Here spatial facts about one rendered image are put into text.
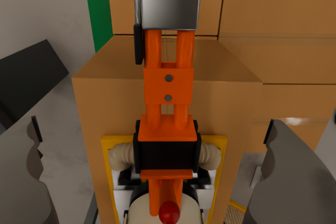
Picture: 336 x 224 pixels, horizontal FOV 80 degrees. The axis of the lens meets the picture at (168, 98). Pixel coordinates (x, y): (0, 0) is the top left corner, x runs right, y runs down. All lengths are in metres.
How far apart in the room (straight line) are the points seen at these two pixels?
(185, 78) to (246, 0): 0.62
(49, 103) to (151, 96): 1.51
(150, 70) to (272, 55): 0.73
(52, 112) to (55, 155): 0.45
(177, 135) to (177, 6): 0.16
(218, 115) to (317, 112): 0.77
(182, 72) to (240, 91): 0.23
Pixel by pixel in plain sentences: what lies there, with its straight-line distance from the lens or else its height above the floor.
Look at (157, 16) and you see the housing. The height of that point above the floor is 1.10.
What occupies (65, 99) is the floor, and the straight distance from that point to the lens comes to 1.67.
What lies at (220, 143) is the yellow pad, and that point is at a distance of 0.49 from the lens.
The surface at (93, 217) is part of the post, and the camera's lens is 1.68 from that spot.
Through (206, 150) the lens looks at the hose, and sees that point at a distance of 0.42.
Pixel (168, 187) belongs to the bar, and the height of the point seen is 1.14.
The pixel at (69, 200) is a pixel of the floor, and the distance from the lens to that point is 2.49.
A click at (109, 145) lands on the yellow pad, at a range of 0.49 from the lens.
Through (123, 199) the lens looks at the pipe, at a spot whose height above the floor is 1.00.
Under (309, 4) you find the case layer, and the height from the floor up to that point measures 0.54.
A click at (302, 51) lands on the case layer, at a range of 0.99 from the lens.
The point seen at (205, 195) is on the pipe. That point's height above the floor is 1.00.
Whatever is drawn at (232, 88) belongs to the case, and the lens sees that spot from 0.45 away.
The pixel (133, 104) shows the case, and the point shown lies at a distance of 0.45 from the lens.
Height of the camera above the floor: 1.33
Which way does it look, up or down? 61 degrees down
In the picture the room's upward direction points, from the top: 176 degrees clockwise
